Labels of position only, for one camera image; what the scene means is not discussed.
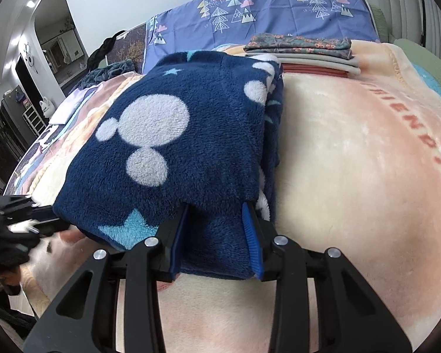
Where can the dark cabinet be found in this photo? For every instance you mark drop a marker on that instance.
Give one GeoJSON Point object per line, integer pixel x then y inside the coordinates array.
{"type": "Point", "coordinates": [14, 114]}

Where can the black cloth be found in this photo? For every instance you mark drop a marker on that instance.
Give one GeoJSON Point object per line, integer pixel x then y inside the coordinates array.
{"type": "Point", "coordinates": [103, 49]}

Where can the light blue cloth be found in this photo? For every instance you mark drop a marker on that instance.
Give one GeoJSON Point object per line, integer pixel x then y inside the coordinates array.
{"type": "Point", "coordinates": [430, 79]}

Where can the green pillow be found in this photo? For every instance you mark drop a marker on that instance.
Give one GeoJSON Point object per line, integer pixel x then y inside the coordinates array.
{"type": "Point", "coordinates": [426, 57]}

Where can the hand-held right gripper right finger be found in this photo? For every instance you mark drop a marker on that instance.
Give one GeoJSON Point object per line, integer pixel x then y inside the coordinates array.
{"type": "Point", "coordinates": [251, 242]}

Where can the arched wall mirror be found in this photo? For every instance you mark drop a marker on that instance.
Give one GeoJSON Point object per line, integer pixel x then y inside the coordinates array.
{"type": "Point", "coordinates": [57, 33]}

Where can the white cat figurine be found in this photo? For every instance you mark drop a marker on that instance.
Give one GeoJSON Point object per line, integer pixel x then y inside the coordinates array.
{"type": "Point", "coordinates": [47, 106]}

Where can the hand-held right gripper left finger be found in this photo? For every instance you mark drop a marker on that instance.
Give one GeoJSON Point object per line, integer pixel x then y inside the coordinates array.
{"type": "Point", "coordinates": [178, 250]}

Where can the white shelf rack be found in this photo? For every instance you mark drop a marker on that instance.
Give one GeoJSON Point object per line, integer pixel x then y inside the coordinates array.
{"type": "Point", "coordinates": [33, 121]}

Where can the dark branch-print pillow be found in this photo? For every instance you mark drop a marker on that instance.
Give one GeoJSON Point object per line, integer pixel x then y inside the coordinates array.
{"type": "Point", "coordinates": [130, 46]}

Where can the folded rust cloth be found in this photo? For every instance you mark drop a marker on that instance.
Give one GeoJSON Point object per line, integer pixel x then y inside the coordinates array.
{"type": "Point", "coordinates": [316, 71]}

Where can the printed bed sheet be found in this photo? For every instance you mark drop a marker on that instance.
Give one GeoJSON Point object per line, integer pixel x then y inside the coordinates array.
{"type": "Point", "coordinates": [33, 154]}

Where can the blue tree-print pillow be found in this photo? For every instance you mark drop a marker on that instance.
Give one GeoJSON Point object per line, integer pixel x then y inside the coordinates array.
{"type": "Point", "coordinates": [272, 11]}

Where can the folded grey cloth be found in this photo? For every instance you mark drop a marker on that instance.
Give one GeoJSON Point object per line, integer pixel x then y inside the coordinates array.
{"type": "Point", "coordinates": [323, 64]}

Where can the white curtain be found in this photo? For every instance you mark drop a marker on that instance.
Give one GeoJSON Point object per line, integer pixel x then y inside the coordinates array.
{"type": "Point", "coordinates": [408, 3]}

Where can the navy fleece garment white dots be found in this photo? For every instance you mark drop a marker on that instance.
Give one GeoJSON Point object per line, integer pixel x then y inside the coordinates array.
{"type": "Point", "coordinates": [191, 147]}

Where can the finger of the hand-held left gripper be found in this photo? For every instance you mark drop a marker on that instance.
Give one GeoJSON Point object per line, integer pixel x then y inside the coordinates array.
{"type": "Point", "coordinates": [18, 204]}
{"type": "Point", "coordinates": [51, 228]}

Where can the lavender cloth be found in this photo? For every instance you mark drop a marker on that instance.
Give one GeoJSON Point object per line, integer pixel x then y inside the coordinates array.
{"type": "Point", "coordinates": [68, 108]}

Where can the folded floral cloth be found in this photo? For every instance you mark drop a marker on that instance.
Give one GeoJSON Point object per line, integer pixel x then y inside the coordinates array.
{"type": "Point", "coordinates": [297, 42]}

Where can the peach plush blanket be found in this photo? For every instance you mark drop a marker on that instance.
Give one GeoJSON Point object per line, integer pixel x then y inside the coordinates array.
{"type": "Point", "coordinates": [352, 176]}

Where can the white wall ornament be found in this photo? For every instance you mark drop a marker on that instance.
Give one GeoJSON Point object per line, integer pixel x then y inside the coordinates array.
{"type": "Point", "coordinates": [29, 57]}

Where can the teal knitted cloth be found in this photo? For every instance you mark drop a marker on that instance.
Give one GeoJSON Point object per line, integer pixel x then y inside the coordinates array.
{"type": "Point", "coordinates": [108, 73]}

